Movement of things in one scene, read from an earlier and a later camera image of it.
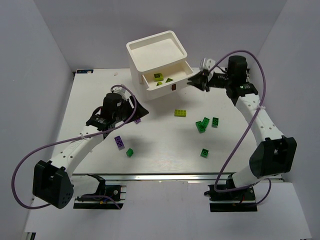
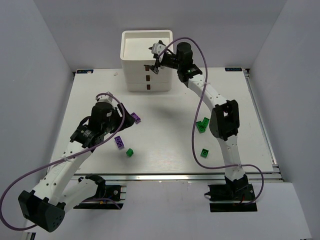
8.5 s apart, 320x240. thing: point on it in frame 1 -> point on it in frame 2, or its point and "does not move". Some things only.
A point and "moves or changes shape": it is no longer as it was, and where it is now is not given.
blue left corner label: x=84 y=71 does not move
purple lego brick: x=119 y=142 does not move
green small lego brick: x=129 y=152 does not move
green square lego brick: x=204 y=153 does not move
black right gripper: x=205 y=82 -> x=158 y=62
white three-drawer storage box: x=159 y=62 moves or changes shape
